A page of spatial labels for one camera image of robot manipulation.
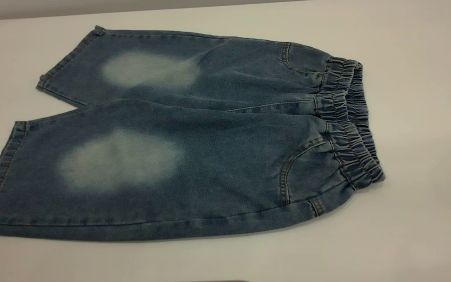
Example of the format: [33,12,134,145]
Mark blue denim shorts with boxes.
[0,25,386,242]

